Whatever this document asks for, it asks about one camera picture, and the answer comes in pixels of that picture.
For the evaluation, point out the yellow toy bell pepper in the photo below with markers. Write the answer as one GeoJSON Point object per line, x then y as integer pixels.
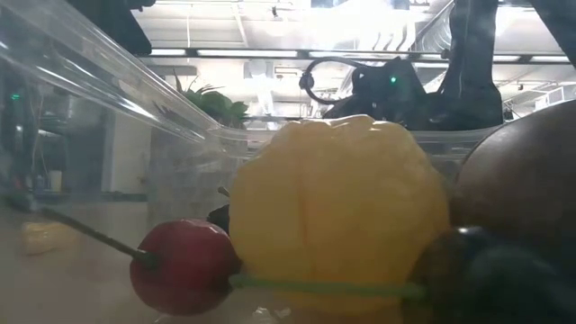
{"type": "Point", "coordinates": [337, 202]}

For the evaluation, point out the brown toy kiwi fruit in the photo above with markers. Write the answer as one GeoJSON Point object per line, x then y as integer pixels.
{"type": "Point", "coordinates": [522, 180]}

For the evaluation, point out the dark purple toy cherry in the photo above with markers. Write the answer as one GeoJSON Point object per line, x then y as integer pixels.
{"type": "Point", "coordinates": [495, 279]}

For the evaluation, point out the red toy cherry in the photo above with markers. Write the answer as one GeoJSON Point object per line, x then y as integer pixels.
{"type": "Point", "coordinates": [189, 267]}

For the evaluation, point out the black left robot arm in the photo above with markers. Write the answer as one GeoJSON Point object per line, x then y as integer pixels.
{"type": "Point", "coordinates": [117, 22]}

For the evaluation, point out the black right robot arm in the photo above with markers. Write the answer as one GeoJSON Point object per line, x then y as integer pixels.
{"type": "Point", "coordinates": [472, 67]}

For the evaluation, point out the clear plastic tupperware container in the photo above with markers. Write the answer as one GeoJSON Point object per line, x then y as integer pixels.
{"type": "Point", "coordinates": [189, 130]}

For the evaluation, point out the artificial succulents in white pot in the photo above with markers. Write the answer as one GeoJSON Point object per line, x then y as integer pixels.
{"type": "Point", "coordinates": [216, 105]}

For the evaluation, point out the white cup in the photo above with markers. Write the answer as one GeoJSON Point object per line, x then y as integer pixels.
{"type": "Point", "coordinates": [55, 180]}

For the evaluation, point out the small yellow toy fruit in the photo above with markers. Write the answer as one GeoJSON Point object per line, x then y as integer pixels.
{"type": "Point", "coordinates": [45, 236]}

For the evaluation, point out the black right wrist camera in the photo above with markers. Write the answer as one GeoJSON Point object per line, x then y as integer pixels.
{"type": "Point", "coordinates": [387, 81]}

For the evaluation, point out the black overhead camera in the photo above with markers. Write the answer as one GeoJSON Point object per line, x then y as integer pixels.
{"type": "Point", "coordinates": [306, 81]}

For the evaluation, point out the black horizontal frame rail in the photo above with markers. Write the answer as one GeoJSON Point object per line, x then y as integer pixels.
{"type": "Point", "coordinates": [265, 119]}

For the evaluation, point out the black frame bar with lights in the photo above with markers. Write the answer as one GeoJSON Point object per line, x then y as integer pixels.
{"type": "Point", "coordinates": [247, 53]}

